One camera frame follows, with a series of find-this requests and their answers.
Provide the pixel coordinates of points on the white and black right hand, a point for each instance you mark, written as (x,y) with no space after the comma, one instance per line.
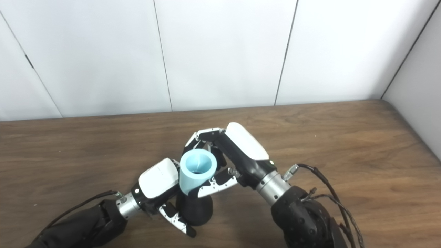
(244,148)

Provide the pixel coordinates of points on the white and black left hand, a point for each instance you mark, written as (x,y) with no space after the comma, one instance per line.
(158,181)

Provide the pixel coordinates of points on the light blue cylinder cup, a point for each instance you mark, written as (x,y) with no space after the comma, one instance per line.
(189,181)

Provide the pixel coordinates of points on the black funnel-shaped nozzle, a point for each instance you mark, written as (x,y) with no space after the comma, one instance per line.
(198,212)

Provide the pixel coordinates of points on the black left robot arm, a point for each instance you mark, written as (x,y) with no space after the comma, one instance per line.
(82,227)

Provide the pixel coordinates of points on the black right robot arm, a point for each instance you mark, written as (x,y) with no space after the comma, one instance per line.
(299,217)

